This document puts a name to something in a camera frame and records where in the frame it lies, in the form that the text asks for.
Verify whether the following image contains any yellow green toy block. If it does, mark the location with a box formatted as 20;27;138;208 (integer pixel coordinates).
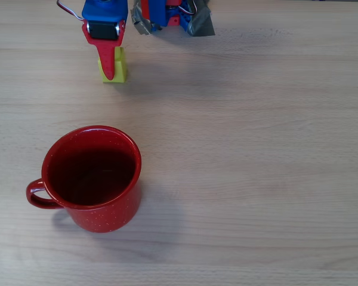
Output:
97;46;128;84

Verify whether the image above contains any red enamel mug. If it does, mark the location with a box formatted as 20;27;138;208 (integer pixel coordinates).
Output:
25;125;143;234

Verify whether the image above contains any grey duct tape piece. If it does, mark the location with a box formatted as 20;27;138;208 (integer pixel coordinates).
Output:
183;0;216;38
130;0;163;38

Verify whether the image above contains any red white black servo wire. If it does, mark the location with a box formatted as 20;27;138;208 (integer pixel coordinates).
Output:
56;0;85;21

